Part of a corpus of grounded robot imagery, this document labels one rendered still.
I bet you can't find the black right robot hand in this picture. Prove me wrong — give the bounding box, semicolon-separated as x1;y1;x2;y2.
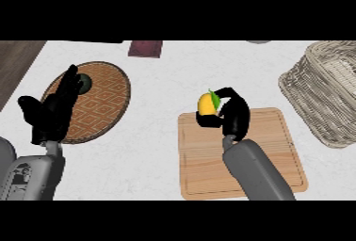
195;87;251;142

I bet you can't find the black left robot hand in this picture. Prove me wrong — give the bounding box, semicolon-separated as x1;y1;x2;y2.
16;64;84;146

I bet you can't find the yellow lemon with green leaf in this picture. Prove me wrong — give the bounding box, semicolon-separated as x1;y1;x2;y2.
198;88;224;117

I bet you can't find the pale wooden cutting board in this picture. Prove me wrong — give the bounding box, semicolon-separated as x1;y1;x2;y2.
177;106;310;201

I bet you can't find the pale wicker basket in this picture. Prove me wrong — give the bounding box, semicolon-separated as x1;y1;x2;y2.
276;40;356;150

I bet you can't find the round brown woven placemat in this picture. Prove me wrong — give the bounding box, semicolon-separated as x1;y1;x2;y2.
40;60;131;145

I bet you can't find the dark green round object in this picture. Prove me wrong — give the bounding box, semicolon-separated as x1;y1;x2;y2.
78;73;93;95

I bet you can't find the dark maroon box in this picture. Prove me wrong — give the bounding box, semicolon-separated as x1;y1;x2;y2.
127;40;164;59

